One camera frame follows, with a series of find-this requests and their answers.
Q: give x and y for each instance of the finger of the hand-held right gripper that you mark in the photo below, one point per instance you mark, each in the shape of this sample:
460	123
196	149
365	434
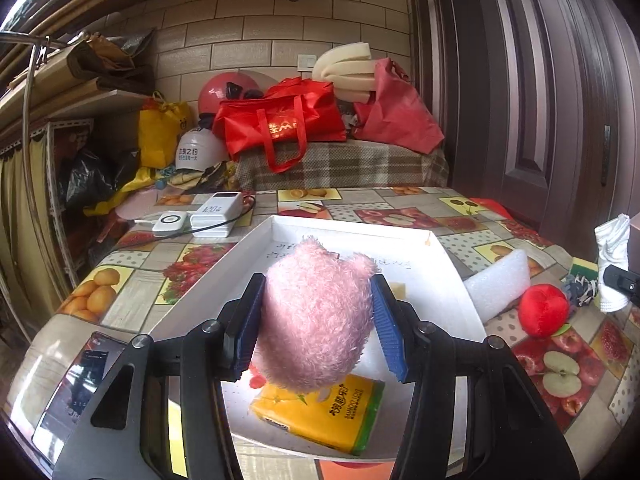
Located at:
622	282

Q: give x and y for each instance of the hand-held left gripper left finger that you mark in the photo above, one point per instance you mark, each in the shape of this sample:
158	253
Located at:
247	320

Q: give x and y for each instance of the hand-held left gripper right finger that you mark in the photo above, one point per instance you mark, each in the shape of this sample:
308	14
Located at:
387	330

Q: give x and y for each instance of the white sock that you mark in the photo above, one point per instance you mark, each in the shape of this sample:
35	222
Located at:
612	245

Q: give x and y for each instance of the black and white knit item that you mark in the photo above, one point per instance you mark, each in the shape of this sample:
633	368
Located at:
580	290

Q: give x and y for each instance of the yellow and green sponge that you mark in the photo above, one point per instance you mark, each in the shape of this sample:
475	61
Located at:
582	266

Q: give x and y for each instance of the pink plush toy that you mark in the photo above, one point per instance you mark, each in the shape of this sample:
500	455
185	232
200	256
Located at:
315	320

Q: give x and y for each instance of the red plush apple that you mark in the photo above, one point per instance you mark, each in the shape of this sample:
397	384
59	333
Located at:
542	310

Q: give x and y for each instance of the white shallow tray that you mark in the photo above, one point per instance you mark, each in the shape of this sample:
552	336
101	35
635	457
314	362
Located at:
350	240

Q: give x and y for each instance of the yellow tissue packet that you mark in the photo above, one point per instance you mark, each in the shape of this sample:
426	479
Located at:
320	415

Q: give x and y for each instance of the white foam block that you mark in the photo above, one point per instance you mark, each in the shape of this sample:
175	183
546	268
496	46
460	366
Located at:
500	280

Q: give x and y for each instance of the flat white power bank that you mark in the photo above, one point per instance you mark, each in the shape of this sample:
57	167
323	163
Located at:
212	230

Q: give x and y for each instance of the large white power bank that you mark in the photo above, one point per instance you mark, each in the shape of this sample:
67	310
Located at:
217	206

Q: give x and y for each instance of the small white charger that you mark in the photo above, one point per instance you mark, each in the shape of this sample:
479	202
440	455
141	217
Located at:
170	224

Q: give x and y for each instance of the fruit print tablecloth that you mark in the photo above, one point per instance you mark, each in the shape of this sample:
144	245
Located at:
550	390

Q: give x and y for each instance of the red packet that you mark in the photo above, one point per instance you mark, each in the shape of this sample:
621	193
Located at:
490	207

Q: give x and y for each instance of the plaid cloth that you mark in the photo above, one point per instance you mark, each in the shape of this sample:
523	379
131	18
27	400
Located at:
350	165

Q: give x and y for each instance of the black smartphone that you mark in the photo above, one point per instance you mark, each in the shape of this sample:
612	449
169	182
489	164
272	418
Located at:
80	365

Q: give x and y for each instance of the white helmet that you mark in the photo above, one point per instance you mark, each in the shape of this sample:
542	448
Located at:
200	150

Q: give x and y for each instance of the yellow cloth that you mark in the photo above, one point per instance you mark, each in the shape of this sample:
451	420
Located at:
130	187

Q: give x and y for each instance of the red tote bag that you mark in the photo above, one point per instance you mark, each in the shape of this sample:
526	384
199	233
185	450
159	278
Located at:
280	120

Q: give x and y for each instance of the yellow shopping bag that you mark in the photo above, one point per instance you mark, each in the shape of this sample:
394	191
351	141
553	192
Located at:
160	135

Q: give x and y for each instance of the black plastic bag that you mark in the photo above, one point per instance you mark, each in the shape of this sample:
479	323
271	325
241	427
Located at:
90	175

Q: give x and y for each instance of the red nonwoven bag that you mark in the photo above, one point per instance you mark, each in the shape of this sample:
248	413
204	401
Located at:
400	115

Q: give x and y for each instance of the brown door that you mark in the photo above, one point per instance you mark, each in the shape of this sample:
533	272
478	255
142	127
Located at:
525	85

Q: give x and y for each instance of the red helmet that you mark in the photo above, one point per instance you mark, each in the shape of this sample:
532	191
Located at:
220	95

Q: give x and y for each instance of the beige curtain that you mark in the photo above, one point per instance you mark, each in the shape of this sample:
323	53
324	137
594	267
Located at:
20	210

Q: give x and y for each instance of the cream foam rolls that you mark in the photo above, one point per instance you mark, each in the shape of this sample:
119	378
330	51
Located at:
345	67

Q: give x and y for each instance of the brown paper bags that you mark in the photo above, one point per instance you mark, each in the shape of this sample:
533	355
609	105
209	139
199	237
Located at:
105	62

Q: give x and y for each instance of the chrome metal rack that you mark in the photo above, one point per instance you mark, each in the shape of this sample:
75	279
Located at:
27	80

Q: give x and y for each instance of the white wall switch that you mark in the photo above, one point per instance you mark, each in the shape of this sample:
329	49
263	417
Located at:
306	61

